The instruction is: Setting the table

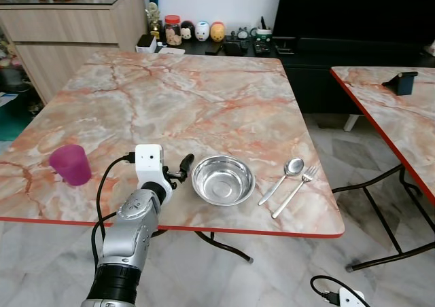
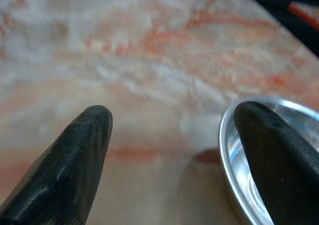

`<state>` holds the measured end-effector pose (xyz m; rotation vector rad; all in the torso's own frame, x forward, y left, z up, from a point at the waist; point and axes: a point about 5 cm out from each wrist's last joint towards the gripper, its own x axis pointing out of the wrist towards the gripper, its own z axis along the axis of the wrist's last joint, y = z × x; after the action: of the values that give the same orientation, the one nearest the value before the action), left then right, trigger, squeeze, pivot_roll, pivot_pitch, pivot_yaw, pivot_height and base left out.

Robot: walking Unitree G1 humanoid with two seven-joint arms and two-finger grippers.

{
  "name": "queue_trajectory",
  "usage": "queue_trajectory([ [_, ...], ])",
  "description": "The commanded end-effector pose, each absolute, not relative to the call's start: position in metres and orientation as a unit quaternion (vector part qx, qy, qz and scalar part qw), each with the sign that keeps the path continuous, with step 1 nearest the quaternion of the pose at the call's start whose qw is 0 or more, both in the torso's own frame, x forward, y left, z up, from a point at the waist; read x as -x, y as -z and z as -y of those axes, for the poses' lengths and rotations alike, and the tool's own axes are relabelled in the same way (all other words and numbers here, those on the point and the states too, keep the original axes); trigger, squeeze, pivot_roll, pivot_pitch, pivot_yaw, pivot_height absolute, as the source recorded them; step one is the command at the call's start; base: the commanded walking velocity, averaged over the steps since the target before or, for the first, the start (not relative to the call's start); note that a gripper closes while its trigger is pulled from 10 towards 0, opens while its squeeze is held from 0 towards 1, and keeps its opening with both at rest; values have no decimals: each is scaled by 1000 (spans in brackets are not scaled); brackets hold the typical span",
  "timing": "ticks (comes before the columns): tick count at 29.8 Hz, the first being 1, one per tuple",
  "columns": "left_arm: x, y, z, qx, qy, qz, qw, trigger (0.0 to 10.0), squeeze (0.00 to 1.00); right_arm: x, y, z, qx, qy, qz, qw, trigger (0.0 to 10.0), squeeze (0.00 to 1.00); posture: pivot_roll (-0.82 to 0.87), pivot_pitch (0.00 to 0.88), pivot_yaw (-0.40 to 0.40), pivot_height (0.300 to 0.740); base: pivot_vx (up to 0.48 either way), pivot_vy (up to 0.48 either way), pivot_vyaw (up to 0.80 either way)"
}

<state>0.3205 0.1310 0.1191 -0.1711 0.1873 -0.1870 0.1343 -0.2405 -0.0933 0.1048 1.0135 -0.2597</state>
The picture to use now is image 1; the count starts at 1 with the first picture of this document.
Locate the stainless steel fork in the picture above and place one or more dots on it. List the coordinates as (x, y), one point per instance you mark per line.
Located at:
(296, 190)

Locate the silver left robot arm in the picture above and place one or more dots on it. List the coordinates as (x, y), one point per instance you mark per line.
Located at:
(129, 229)

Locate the gold trophy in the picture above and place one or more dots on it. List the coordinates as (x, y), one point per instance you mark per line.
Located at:
(153, 11)

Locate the purple plastic cup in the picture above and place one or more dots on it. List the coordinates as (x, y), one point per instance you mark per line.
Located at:
(71, 164)

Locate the red lidded snack jar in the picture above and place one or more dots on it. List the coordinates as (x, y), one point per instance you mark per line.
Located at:
(172, 32)

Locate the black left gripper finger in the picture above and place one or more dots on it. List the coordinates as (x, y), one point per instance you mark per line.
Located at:
(187, 162)

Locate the light wooden cabinet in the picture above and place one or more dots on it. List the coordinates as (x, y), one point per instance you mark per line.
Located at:
(75, 35)

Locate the white egg toy figure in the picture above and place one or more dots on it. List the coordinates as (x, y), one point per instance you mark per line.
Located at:
(202, 31)

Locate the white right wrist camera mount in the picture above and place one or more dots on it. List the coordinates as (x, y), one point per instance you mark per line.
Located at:
(351, 299)

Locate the yellow egg toy figure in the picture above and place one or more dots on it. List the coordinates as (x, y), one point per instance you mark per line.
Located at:
(217, 32)

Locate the black and white toy figure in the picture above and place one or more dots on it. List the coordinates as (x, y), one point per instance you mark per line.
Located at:
(187, 31)

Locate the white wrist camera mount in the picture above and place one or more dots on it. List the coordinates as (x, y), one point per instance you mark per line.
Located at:
(148, 161)
(351, 299)

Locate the stainless steel spoon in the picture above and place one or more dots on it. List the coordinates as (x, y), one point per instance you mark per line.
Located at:
(293, 167)

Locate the black straight table leg frame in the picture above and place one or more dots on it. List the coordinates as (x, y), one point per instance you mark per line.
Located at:
(374, 208)

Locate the black television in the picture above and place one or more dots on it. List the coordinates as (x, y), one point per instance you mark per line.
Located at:
(353, 11)

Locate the white and green mug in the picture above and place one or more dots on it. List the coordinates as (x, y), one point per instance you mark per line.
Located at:
(264, 34)

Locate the black phone on stand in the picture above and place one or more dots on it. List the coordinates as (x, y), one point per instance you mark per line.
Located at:
(405, 83)

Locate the black curved table leg frame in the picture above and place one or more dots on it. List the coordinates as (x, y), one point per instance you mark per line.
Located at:
(221, 246)

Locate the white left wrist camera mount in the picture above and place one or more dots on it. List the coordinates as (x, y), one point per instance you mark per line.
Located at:
(148, 161)

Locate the stainless steel bowl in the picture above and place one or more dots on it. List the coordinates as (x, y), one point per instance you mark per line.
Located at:
(223, 180)

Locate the white small box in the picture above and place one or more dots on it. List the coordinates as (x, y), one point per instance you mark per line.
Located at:
(146, 43)

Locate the small grey toy figure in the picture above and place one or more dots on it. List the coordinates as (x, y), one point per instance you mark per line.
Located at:
(242, 35)

